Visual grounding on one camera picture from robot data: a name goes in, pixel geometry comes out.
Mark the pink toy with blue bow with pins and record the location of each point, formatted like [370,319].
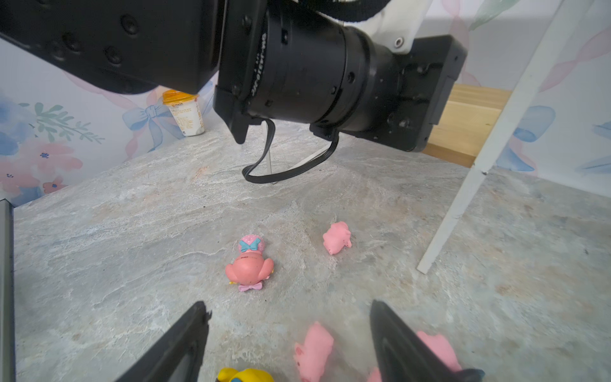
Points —
[250,269]

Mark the yellow bear toy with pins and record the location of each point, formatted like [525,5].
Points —
[247,375]

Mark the wooden two-tier shelf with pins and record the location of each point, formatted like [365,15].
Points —
[564,23]

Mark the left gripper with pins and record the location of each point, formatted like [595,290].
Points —
[394,99]

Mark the small pink pig toy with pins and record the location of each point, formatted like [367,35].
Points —
[336,238]

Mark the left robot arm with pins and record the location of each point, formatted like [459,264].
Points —
[277,60]

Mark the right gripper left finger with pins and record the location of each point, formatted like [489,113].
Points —
[177,355]

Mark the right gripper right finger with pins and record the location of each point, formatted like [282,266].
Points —
[387,325]

